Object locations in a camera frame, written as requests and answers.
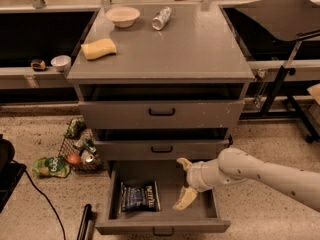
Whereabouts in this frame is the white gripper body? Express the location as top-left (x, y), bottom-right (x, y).
top-left (186, 159), bottom-right (219, 192)

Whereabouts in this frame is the green snack pouch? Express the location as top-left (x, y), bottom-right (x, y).
top-left (32, 156), bottom-right (71, 178)

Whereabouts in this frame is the grey top drawer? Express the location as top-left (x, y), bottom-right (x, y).
top-left (79, 84), bottom-right (244, 129)

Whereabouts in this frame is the grey bottom drawer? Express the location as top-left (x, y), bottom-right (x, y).
top-left (96, 160), bottom-right (230, 236)

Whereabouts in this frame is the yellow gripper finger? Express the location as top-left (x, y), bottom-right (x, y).
top-left (173, 187), bottom-right (198, 211)
top-left (177, 158), bottom-right (192, 171)

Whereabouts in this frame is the black metal bar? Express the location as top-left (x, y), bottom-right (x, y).
top-left (76, 204), bottom-right (94, 240)

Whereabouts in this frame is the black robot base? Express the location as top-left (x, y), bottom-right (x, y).
top-left (0, 135), bottom-right (26, 213)

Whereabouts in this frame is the beige bowl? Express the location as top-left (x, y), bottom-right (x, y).
top-left (105, 7), bottom-right (140, 28)

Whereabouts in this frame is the silver can in basket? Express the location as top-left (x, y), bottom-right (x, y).
top-left (81, 150), bottom-right (95, 164)

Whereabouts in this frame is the tape measure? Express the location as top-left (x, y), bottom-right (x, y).
top-left (31, 59), bottom-right (46, 71)

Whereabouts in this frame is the blue chip bag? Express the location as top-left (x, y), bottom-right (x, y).
top-left (119, 181), bottom-right (161, 213)

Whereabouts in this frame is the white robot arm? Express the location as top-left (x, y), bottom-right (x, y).
top-left (173, 148), bottom-right (320, 211)

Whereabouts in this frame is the green bottle in basket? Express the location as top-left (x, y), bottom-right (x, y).
top-left (73, 137), bottom-right (96, 154)

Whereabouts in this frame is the grey drawer cabinet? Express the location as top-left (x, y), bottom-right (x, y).
top-left (66, 3), bottom-right (256, 178)

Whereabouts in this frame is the red apple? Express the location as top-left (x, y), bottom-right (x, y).
top-left (67, 154), bottom-right (81, 165)

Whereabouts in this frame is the wire basket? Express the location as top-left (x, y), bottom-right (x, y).
top-left (59, 129), bottom-right (105, 173)

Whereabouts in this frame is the black cable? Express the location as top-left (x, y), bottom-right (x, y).
top-left (9, 159), bottom-right (67, 240)

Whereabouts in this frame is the grey middle drawer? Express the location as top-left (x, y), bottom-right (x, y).
top-left (95, 128), bottom-right (233, 161)

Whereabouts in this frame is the grey drawer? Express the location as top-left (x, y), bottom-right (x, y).
top-left (96, 160), bottom-right (230, 236)
top-left (79, 84), bottom-right (244, 129)
top-left (95, 128), bottom-right (233, 161)

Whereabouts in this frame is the silver can on counter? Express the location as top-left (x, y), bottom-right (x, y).
top-left (152, 6), bottom-right (172, 31)

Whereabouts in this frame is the green chip bag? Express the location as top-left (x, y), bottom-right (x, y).
top-left (65, 118), bottom-right (86, 138)

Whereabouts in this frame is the yellow sponge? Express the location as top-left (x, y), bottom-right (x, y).
top-left (81, 38), bottom-right (117, 60)

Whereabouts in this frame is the small white cup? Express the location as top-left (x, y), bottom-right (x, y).
top-left (51, 55), bottom-right (71, 72)

